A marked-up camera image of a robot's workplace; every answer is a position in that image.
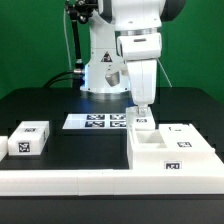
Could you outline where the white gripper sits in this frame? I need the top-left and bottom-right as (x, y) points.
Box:
(127, 60), (157, 116)

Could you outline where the white cabinet body box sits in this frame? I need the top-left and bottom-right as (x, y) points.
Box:
(127, 128), (215, 170)

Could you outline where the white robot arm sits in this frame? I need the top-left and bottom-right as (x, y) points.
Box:
(76, 0), (186, 117)

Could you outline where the white cabinet top block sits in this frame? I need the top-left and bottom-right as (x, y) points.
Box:
(8, 121), (50, 156)

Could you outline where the white base tag plate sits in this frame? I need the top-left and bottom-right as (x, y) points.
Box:
(63, 113), (126, 130)

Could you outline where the white L-shaped obstacle fence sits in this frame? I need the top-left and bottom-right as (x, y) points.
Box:
(0, 121), (224, 197)

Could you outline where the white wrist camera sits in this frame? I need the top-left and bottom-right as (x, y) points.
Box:
(105, 63), (128, 87)

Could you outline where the black cable bundle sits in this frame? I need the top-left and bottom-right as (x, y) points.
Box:
(43, 70), (83, 89)

